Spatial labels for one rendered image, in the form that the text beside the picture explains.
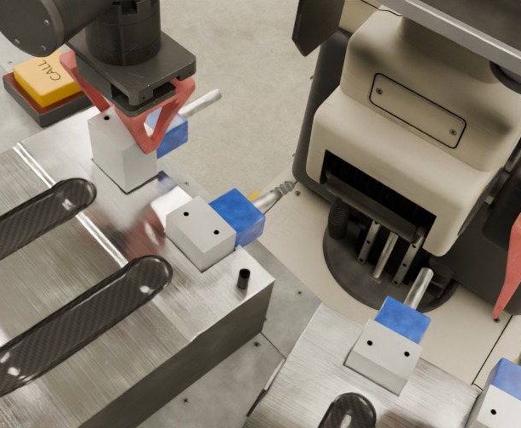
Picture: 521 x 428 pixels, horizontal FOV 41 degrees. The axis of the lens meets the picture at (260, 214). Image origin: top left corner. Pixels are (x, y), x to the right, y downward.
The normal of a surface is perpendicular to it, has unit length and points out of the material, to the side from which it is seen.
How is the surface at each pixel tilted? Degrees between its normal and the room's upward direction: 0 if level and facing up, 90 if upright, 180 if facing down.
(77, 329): 4
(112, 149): 92
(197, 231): 0
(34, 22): 91
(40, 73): 0
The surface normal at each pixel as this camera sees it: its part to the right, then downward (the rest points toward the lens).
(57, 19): 0.87, 0.28
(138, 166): 0.69, 0.59
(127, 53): 0.21, 0.77
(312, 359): 0.12, -0.62
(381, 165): -0.60, 0.66
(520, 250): -0.57, 0.53
